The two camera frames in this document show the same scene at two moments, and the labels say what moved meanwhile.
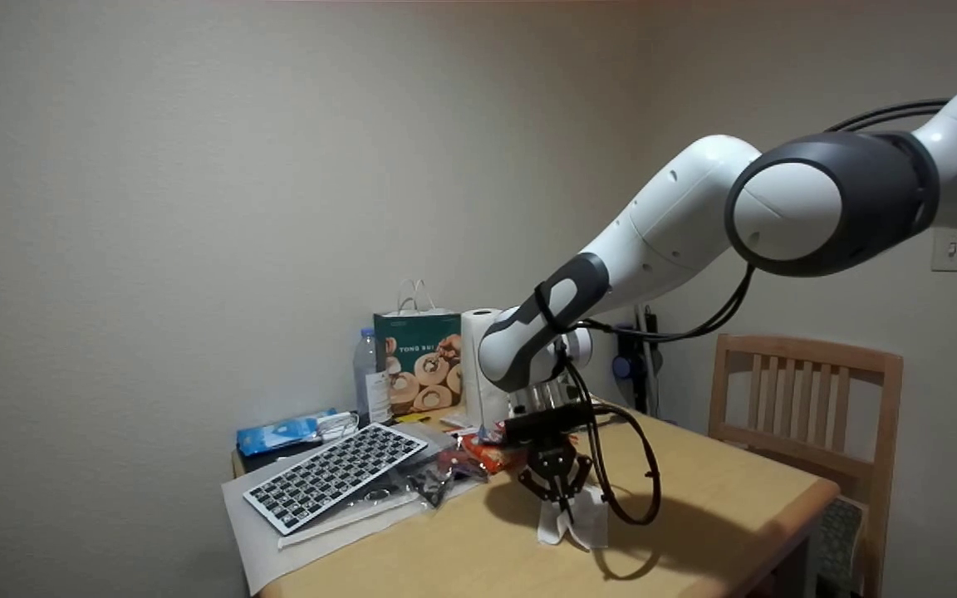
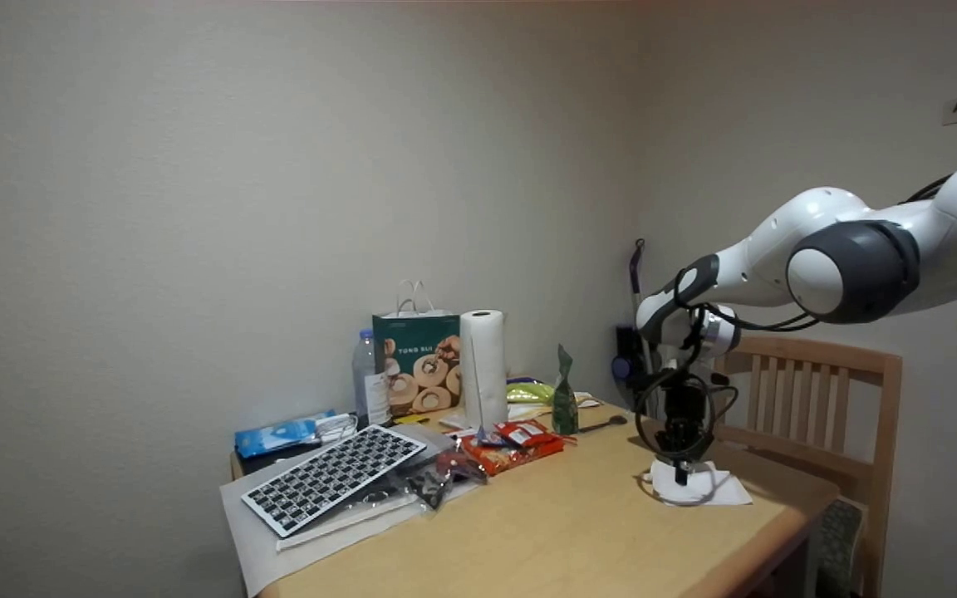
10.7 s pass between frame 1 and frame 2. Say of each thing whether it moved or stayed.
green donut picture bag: stayed
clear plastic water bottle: stayed
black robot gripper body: moved
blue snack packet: stayed
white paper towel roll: stayed
